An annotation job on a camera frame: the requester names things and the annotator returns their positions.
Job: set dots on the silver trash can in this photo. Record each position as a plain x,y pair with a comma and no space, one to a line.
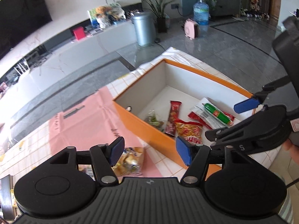
144,28

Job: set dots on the white marble tv cabinet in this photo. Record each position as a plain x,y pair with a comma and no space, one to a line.
63,62

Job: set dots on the potted green plant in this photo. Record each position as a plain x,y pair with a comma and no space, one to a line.
157,7

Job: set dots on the black television screen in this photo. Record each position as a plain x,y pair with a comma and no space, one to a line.
19,19

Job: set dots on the orange white storage box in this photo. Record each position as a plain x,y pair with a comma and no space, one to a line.
168,91

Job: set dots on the red chocolate bar wrapper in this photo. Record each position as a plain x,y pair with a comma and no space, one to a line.
170,129

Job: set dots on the teddy bear bouquet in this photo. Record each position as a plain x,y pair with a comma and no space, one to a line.
107,15

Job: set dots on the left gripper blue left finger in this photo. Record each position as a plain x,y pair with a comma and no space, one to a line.
103,158

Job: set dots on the white wifi router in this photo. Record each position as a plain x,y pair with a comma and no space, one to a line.
22,67

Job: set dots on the green sausage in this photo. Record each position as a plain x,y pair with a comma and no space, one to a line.
217,114

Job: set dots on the pink bottle print mat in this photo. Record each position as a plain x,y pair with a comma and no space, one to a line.
96,122

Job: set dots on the red white snack packet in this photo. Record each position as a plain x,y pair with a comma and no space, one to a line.
206,119

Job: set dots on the pink small heater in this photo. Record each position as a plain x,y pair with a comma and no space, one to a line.
191,29

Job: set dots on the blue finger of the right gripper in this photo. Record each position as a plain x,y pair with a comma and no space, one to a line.
246,105

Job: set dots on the fries snack bag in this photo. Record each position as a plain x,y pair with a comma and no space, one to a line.
130,162

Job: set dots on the red orange stick snack bag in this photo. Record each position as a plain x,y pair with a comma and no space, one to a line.
190,131

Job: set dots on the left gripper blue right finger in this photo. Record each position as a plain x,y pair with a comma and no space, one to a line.
195,157

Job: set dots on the clear green leaf snack bag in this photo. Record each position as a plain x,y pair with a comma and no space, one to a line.
155,121

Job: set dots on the white clear long snack packet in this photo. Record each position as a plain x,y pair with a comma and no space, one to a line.
200,106

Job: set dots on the red small box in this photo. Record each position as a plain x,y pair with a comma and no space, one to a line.
79,33

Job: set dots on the blue water jug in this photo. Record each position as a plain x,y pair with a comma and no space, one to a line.
201,12

